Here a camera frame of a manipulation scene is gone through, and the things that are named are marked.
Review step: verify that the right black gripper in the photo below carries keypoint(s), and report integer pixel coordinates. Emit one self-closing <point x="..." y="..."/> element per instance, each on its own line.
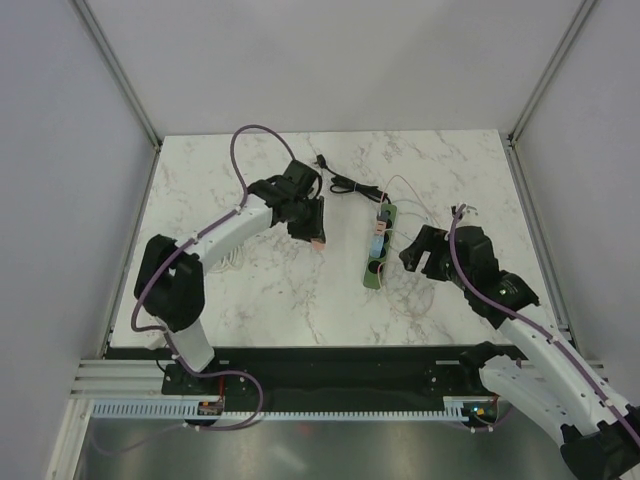
<point x="429" y="239"/>

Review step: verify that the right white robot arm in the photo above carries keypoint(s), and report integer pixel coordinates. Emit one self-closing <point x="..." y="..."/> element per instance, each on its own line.
<point x="595" y="428"/>

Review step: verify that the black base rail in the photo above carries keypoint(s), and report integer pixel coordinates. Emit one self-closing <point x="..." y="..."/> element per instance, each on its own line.
<point x="332" y="378"/>

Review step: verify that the white power strip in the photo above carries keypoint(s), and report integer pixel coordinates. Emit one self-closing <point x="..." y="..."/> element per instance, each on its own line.
<point x="154" y="341"/>

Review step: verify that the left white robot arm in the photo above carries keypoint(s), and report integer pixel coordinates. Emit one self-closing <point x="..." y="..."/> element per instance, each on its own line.
<point x="170" y="285"/>

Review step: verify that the green power strip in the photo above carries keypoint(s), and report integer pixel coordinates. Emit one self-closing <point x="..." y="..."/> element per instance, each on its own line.
<point x="374" y="268"/>

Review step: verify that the blue USB charger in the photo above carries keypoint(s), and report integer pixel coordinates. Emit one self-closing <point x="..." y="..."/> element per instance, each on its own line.
<point x="377" y="249"/>

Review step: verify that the white slotted cable duct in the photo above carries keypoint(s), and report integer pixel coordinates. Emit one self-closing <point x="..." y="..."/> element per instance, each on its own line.
<point x="182" y="409"/>

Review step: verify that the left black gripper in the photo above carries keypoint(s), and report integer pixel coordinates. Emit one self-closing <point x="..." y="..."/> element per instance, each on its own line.
<point x="314" y="230"/>

